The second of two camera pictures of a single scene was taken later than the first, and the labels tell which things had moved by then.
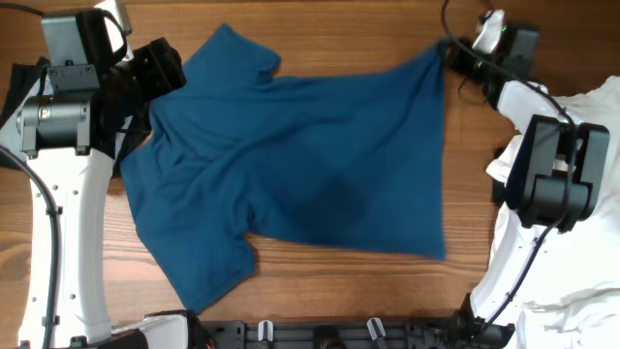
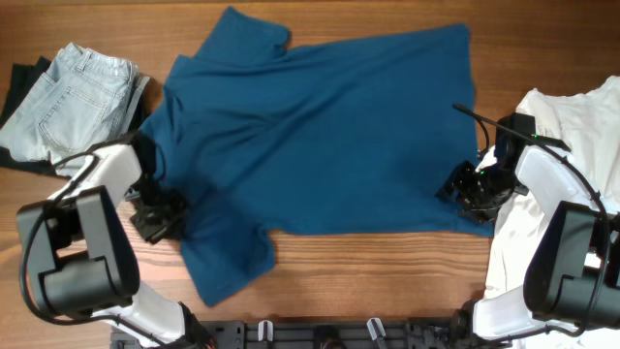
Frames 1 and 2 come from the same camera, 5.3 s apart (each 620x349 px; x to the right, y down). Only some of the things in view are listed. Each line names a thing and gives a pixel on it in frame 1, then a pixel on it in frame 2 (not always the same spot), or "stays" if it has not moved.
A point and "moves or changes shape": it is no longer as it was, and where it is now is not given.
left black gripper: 163,67 → 158,228
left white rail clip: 265,331 stays
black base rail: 340,334 stays
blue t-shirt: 354,150 moves or changes shape
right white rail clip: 375,327 stays
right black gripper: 458,59 → 467,189
